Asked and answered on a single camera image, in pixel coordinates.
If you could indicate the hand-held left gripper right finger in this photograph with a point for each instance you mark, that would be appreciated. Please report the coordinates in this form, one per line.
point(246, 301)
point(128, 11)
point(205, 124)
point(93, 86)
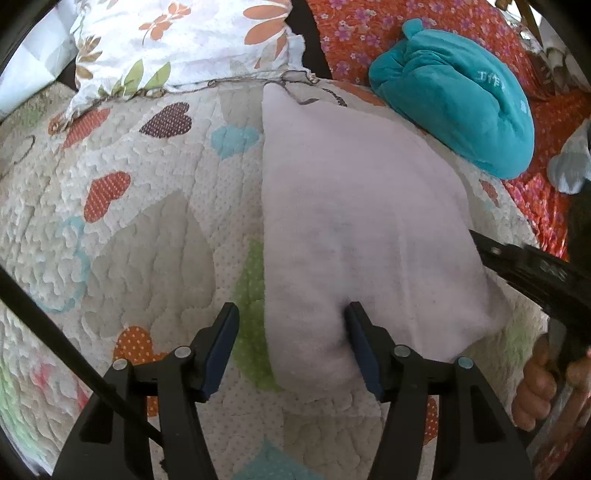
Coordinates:
point(362, 350)

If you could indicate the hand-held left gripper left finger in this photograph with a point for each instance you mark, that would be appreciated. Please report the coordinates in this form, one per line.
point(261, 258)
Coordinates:
point(219, 350)

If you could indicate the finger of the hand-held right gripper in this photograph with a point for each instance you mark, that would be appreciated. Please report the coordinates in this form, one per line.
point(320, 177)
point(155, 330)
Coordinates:
point(517, 261)

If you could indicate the pale pink baby garment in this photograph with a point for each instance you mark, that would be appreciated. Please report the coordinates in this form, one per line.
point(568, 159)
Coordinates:
point(346, 207)

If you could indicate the person's right hand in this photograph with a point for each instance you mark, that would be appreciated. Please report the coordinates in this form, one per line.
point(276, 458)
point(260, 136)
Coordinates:
point(531, 392)

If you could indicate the light grey cloth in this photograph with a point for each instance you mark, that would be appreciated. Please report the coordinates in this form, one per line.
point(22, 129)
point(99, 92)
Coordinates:
point(572, 161)

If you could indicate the heart print quilt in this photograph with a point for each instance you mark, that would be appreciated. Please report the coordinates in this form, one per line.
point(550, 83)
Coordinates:
point(138, 230)

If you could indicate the teal cloth bundle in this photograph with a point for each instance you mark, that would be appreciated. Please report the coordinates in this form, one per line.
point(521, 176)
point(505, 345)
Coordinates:
point(461, 106)

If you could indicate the white floral pillow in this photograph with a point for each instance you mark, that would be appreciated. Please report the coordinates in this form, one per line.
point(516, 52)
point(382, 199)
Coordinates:
point(184, 37)

